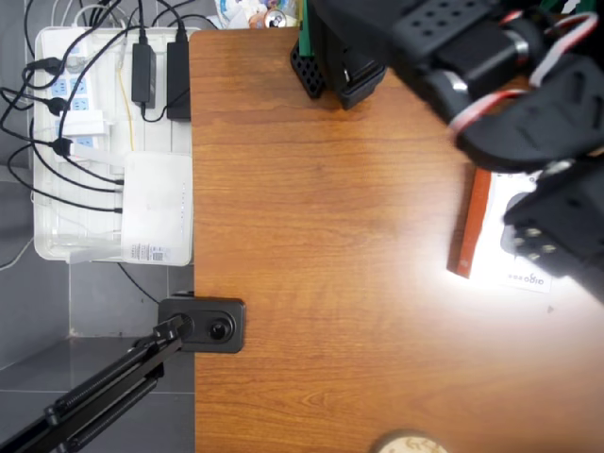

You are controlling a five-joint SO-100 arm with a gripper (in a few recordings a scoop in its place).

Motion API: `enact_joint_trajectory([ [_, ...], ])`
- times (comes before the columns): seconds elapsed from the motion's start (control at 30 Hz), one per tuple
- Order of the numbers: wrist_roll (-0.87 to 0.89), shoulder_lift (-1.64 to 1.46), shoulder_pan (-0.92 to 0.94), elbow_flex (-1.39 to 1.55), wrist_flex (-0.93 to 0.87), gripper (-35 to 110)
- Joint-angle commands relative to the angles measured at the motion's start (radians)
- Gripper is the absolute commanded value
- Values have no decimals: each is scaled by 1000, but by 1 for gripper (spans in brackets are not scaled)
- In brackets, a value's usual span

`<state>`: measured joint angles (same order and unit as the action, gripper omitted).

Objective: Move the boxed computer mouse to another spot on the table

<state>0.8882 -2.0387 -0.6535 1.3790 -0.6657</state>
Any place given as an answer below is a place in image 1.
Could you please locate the orange white mouse box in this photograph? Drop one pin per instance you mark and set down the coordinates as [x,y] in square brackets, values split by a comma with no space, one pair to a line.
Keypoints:
[469,226]

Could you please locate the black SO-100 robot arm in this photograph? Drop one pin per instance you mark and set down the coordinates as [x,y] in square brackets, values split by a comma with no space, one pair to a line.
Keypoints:
[424,23]

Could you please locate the round wooden coaster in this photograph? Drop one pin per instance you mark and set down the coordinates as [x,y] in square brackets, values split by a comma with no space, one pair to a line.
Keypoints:
[410,444]

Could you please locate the green table clamp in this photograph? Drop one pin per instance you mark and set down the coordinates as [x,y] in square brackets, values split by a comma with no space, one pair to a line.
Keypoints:
[306,28]

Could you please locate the drink can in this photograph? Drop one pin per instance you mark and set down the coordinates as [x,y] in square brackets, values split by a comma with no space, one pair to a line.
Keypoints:
[276,19]

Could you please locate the white printed plastic bag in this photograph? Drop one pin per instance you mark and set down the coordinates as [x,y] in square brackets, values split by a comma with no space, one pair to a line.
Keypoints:
[236,14]

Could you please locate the white router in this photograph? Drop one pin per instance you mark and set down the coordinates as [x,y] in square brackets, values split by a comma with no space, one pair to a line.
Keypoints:
[156,207]

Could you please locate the wide black power adapter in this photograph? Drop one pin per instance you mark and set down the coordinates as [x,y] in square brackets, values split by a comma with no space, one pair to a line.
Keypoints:
[178,80]

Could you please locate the slim black power adapter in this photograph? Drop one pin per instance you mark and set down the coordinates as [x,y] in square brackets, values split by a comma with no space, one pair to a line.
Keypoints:
[144,71]

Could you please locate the white plastic tray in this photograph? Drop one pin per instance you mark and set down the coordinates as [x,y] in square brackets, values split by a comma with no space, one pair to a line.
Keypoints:
[106,146]

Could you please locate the white plug adapter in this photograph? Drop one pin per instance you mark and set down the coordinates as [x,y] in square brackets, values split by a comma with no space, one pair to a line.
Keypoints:
[85,123]

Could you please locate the white power strip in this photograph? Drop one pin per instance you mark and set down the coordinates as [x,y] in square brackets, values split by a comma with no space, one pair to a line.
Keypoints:
[78,87]

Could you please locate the black power plug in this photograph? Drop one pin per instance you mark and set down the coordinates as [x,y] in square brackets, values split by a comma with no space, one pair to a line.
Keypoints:
[59,106]
[61,147]
[49,65]

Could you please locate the black stand base with post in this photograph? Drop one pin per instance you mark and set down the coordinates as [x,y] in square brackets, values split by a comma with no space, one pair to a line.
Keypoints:
[222,325]

